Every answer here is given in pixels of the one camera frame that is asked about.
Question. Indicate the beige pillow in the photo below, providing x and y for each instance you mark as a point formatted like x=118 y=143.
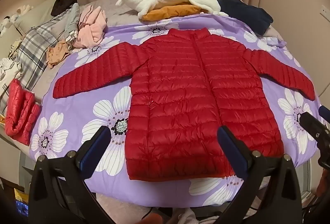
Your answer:
x=5 y=43
x=36 y=14

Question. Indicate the pink garment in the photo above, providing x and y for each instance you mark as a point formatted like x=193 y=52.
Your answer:
x=90 y=28

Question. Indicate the navy garment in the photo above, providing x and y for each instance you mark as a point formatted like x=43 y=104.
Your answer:
x=245 y=14

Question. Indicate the purple floral blanket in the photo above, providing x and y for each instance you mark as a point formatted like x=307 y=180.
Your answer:
x=74 y=108

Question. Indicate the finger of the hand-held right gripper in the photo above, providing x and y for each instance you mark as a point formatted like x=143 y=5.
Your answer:
x=310 y=122
x=324 y=111

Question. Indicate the white wall socket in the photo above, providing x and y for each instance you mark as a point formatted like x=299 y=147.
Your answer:
x=324 y=10

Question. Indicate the black garment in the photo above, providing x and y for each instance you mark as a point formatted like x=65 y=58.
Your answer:
x=61 y=6

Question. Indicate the white printed garment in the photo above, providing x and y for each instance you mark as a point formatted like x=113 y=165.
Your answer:
x=9 y=72

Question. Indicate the small folded red puffer jacket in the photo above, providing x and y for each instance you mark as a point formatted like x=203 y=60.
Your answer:
x=22 y=110

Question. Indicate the grey garment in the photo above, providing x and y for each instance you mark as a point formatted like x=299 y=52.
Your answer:
x=72 y=17

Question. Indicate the tan garment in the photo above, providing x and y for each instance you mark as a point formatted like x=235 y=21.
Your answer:
x=58 y=55

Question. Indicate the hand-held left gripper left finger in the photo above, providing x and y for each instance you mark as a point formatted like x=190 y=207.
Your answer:
x=95 y=146

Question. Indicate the plaid pillow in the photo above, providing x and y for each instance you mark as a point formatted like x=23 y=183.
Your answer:
x=36 y=46

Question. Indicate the colourful patterned cloth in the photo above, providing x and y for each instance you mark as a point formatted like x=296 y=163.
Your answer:
x=16 y=48

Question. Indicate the white and black plush toy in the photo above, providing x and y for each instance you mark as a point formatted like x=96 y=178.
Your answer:
x=7 y=24

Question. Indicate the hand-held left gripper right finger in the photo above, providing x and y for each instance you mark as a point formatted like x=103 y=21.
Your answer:
x=232 y=149

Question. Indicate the large red puffer jacket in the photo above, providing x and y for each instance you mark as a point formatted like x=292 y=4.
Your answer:
x=180 y=97

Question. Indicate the orange garment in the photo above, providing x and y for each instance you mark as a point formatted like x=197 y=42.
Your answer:
x=170 y=12

